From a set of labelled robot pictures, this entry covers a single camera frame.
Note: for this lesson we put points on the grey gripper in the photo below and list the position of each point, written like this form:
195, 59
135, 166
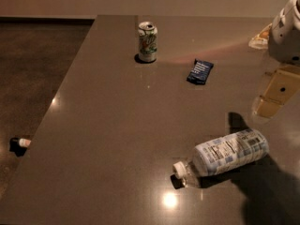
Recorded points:
286, 41

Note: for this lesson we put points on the dark blue snack bar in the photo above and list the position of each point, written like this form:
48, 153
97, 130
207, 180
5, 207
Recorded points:
200, 72

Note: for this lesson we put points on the crinkled snack bag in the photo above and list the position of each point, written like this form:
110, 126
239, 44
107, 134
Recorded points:
260, 41

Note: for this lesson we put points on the clear plastic water bottle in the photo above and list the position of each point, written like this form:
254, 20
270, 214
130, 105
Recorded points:
221, 155

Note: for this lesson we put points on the white green soda can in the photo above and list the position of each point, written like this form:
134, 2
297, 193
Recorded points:
148, 42

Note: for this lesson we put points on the small white object on floor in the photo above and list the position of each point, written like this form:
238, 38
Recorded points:
20, 142

